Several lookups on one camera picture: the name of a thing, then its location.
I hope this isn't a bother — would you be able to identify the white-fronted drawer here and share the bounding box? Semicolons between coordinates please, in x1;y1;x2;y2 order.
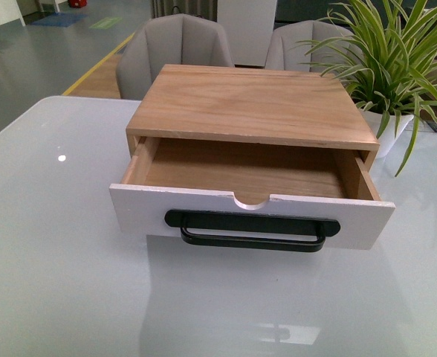
110;138;395;250

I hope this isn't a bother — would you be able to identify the wooden drawer cabinet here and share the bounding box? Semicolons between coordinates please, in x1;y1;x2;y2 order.
126;64;380;167

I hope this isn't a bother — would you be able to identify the grey upholstered chair left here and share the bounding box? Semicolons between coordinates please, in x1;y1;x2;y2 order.
116;14;234;100

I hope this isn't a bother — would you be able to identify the grey upholstered chair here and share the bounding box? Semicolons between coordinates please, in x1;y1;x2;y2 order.
116;14;234;100
265;20;363;74

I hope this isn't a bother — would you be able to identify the grey upholstered chair right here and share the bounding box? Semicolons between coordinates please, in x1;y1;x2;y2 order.
265;20;363;74

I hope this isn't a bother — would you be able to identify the white plant pot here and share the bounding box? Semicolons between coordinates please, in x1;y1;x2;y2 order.
360;109;414;159

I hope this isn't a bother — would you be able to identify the green spider plant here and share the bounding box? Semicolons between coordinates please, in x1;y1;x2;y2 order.
291;0;437;178

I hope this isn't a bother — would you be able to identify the paper label on table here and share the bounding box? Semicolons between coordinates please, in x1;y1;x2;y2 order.
418;120;437;133

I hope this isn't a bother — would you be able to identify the blue floor mat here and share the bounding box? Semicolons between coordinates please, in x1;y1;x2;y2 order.
30;13;87;28

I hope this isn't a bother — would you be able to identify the black metal drawer handle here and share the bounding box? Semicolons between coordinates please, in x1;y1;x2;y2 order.
164;209;341;253

